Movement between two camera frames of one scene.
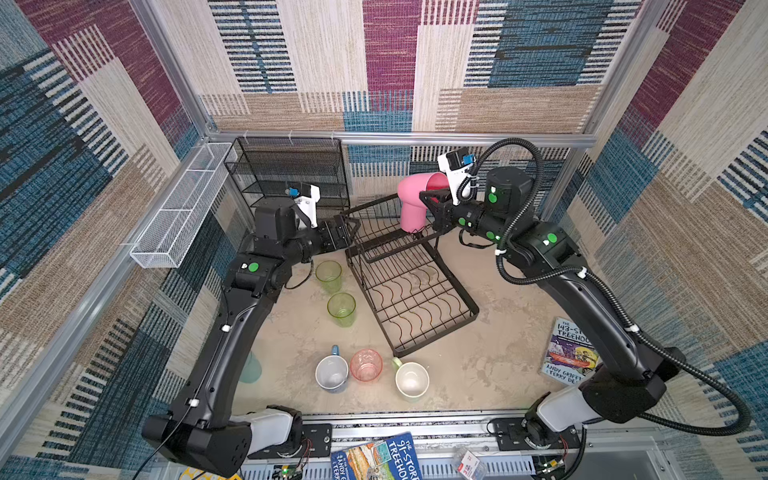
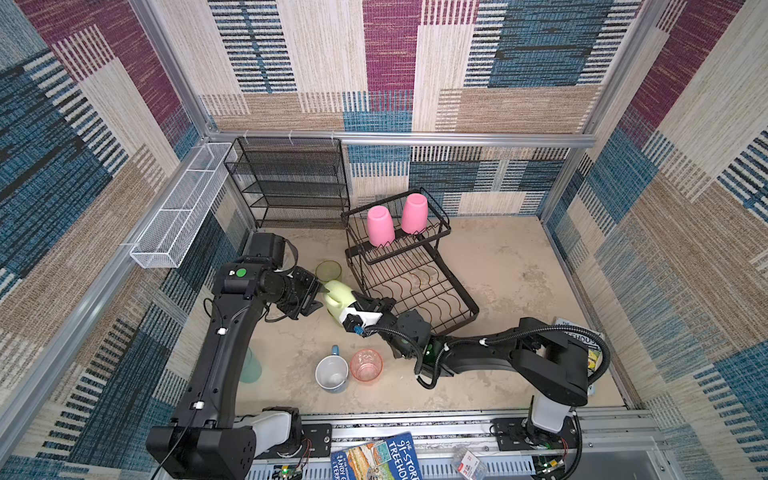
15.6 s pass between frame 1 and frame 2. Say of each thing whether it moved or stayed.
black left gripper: moved
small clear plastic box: stayed
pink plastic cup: moved
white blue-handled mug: stayed
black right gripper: moved
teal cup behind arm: stayed
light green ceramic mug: moved
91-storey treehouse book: stayed
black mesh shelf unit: stayed
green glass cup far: stayed
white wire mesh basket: stayed
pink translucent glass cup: stayed
